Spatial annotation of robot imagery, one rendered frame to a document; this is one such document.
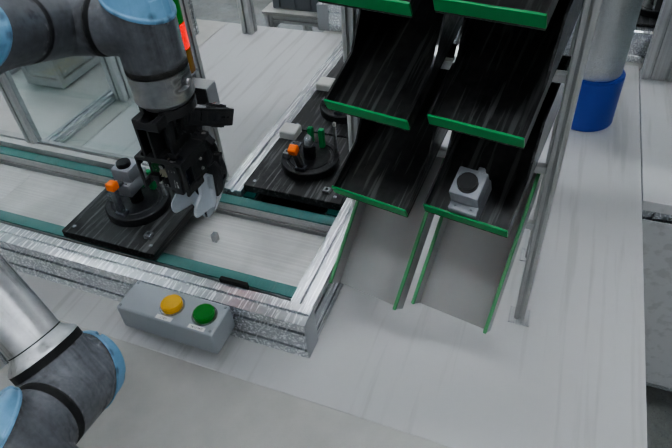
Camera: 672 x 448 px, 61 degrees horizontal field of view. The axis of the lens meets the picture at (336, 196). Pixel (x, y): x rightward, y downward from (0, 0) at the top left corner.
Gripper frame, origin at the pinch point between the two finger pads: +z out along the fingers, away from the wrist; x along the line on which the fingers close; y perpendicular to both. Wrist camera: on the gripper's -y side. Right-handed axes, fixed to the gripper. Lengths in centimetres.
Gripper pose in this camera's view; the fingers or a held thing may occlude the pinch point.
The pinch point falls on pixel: (208, 206)
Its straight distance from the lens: 88.1
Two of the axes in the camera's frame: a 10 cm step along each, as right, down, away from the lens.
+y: -3.6, 6.3, -6.9
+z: 0.6, 7.6, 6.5
